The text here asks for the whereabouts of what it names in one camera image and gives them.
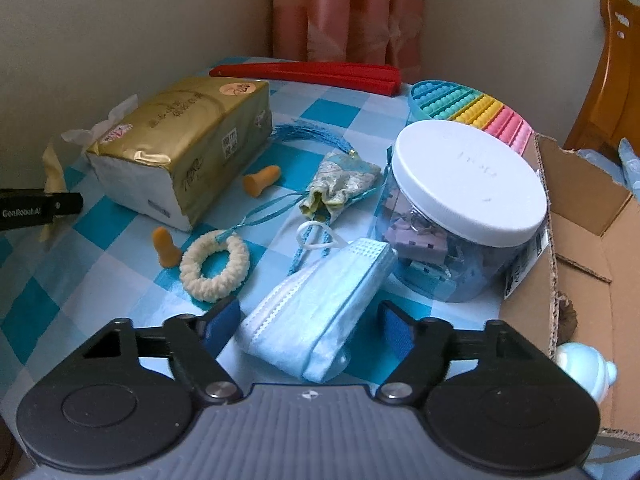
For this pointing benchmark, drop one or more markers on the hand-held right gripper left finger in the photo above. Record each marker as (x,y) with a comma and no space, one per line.
(220,324)

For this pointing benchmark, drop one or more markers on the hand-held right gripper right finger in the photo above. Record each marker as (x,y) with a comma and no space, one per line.
(397,332)

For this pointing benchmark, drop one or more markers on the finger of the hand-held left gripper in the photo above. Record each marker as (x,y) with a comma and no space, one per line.
(35,210)

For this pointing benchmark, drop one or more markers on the white knitted scrunchie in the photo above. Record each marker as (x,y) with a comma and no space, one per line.
(192,265)

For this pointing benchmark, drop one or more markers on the blue face mask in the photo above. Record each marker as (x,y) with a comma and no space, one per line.
(315,310)

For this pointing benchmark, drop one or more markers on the orange foam earplug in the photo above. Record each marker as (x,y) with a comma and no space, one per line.
(260,180)
(166,250)

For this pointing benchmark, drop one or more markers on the brocade sachet with blue tassel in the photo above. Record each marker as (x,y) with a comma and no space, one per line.
(340,180)

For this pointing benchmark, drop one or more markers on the cardboard box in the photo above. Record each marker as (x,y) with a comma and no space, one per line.
(585,255)

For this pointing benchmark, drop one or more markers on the beige paper strip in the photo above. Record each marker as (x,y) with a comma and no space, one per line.
(54,170)

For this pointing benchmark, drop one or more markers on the blue checkered tablecloth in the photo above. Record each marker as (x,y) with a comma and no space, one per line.
(100,270)

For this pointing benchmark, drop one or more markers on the gold tissue pack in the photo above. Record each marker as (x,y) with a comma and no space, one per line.
(180,145)

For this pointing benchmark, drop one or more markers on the clear jar with white lid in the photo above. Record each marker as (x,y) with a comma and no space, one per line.
(465,180)

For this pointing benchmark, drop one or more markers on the white and blue bottle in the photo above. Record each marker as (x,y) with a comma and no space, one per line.
(582,372)

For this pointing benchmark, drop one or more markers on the rainbow pop bubble toy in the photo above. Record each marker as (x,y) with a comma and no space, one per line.
(465,107)

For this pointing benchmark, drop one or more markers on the red folded fan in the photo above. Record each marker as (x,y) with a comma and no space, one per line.
(320,74)

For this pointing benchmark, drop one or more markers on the pink patterned curtain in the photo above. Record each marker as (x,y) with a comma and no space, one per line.
(345,15)

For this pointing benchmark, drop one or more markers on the wooden chair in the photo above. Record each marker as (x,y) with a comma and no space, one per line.
(615,75)

